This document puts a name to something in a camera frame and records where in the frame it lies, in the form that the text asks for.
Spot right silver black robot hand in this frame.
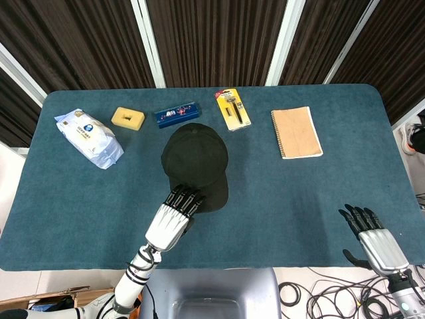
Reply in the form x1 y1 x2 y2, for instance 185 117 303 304
338 203 410 277

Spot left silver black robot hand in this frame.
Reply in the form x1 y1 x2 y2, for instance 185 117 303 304
145 184 207 252

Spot black baseball cap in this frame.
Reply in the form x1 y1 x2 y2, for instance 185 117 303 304
161 122 230 213

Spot grey robot torso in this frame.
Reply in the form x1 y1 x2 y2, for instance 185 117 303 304
139 267 283 319

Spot brown cardboard box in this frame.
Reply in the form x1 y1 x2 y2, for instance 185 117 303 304
0 286 116 312

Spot teal table cloth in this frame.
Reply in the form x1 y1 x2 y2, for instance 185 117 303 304
0 82 425 272

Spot blue rectangular box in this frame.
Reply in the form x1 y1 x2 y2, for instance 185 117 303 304
154 101 203 130

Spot white orange sneaker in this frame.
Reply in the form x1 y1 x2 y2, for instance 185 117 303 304
398 122 425 156

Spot yellow sponge block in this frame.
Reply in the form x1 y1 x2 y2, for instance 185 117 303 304
110 106 146 130

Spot yellow carded razor package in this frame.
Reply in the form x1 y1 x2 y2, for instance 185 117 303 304
214 87 252 132

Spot brown spiral notebook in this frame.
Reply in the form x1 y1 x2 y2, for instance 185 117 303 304
270 106 324 160

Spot dark brown curtain panel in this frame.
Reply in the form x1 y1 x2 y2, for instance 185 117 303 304
331 0 425 124
0 0 155 104
145 0 287 89
279 0 370 86

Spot black tangled floor cables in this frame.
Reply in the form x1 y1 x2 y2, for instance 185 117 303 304
307 265 399 319

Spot black coiled cable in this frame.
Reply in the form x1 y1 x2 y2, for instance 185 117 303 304
278 281 302 306

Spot white partition post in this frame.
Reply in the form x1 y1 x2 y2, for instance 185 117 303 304
265 0 306 86
0 43 48 107
131 0 166 89
323 0 377 84

